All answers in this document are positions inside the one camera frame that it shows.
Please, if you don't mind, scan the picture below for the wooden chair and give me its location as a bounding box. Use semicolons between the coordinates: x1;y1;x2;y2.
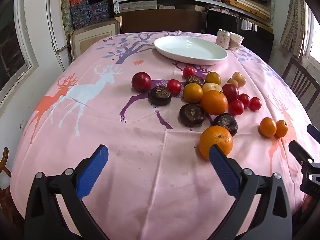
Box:
282;57;320;113
0;147;13;205

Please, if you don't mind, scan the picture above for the brick pattern curtain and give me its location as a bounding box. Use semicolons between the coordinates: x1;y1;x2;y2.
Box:
279;0;310;58

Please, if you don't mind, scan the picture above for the stack of wooden frames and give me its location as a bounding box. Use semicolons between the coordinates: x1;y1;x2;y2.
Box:
224;0;273;22

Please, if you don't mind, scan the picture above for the black screen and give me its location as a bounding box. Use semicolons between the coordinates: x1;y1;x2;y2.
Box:
205;9;275;63

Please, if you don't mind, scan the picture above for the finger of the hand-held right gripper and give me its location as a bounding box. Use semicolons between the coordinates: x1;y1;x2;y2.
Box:
306;124;320;143
288;140;314;165

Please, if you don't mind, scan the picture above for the white metal shelf rack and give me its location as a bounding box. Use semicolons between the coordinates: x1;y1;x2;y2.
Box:
111;0;275;28

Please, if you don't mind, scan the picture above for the white window frame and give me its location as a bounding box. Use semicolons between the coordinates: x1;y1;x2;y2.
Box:
0;0;39;105

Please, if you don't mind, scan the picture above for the small orange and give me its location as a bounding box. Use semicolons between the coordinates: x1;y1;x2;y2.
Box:
183;83;203;103
275;120;289;138
205;72;222;86
259;117;277;138

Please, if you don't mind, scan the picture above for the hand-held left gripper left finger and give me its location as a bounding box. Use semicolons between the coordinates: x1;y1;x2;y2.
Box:
24;144;110;240

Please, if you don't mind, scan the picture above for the large tangerine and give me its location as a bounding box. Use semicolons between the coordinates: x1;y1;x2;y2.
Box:
201;90;228;116
199;125;234;160

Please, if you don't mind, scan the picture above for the red cherry tomato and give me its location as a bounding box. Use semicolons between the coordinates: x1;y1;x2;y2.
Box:
249;97;262;111
182;66;196;79
167;79;182;95
228;100;245;116
238;93;251;109

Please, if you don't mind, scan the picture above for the dark brown water chestnut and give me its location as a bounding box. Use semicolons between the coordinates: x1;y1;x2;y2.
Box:
179;103;205;128
212;113;238;137
185;75;205;87
148;86;172;107

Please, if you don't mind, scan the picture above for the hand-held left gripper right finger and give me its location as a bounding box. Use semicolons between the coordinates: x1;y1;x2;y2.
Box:
209;145;293;240

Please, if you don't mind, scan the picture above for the stack of blue patterned boxes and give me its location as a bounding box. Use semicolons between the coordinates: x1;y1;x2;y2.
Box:
70;0;112;29

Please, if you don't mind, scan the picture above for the dark red plum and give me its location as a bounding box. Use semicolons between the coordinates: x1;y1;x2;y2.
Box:
131;72;152;92
221;83;240;102

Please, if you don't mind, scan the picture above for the mottled stone slab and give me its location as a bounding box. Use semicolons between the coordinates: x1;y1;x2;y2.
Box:
59;0;73;32

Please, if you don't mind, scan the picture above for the pink deer print tablecloth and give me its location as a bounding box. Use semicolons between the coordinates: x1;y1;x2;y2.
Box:
10;31;320;240

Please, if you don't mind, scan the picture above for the yellow pepino melon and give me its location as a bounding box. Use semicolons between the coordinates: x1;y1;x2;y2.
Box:
202;83;223;93
232;72;247;87

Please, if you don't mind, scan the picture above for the pale beverage can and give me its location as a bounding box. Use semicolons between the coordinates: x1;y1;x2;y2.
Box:
216;29;231;50

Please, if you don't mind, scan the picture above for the white oval plate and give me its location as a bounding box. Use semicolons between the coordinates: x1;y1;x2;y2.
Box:
153;36;228;65

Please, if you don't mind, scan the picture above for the printed paper cup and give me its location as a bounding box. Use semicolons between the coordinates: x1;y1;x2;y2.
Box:
229;32;244;52

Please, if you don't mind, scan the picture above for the white leaning board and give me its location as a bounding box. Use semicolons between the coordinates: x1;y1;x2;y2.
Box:
46;0;73;70

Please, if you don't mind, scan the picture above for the brown wooden panel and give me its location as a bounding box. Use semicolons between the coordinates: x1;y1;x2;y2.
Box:
121;9;208;34

